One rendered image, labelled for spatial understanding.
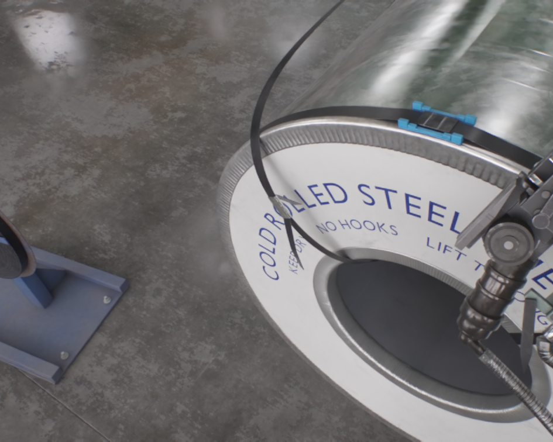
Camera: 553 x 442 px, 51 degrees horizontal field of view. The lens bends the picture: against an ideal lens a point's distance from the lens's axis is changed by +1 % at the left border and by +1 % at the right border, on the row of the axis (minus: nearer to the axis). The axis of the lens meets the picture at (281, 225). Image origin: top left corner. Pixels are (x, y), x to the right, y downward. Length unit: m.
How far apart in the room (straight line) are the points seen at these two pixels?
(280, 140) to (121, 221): 1.83
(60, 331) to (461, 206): 1.93
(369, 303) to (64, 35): 3.38
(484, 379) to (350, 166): 0.75
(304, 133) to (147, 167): 2.09
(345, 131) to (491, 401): 0.80
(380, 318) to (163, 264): 1.26
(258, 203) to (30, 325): 1.54
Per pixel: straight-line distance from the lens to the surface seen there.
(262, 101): 1.22
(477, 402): 1.56
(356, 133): 1.01
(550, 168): 0.78
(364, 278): 1.62
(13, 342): 2.67
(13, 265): 2.22
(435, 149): 0.95
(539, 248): 0.85
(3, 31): 4.83
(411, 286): 1.73
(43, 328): 2.64
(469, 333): 0.90
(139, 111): 3.52
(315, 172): 1.15
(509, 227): 0.80
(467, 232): 0.79
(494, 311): 0.89
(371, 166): 1.05
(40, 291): 2.64
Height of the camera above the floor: 1.98
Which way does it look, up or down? 48 degrees down
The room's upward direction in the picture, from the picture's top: 10 degrees counter-clockwise
